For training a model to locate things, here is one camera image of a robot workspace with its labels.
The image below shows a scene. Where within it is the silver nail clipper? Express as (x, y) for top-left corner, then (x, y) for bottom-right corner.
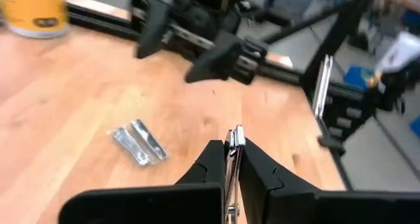
(108, 127), (150, 168)
(126, 118), (169, 164)
(224, 124), (246, 224)

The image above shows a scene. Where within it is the silver corner bracket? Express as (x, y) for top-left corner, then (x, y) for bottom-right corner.
(312, 55), (334, 120)

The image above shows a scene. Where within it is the black knob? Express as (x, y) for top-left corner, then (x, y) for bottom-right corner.
(317, 135), (346, 156)

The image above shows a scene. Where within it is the black aluminium frame post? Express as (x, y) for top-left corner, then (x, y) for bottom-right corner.
(262, 0), (381, 87)

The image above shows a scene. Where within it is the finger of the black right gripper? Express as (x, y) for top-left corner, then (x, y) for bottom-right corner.
(185, 32), (245, 84)
(135, 0), (171, 60)

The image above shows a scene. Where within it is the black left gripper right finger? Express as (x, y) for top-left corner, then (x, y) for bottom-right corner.
(238, 138), (321, 224)

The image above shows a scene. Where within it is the blue plastic bin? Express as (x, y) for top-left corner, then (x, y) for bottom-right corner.
(343, 64), (375, 92)

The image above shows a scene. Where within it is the yellow and white wipes canister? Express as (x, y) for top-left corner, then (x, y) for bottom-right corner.
(0, 0), (70, 39)

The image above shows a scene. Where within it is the white box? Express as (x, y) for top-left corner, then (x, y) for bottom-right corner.
(373, 32), (420, 74)

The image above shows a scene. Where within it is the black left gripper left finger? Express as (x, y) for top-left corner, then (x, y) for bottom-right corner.
(175, 140), (227, 224)

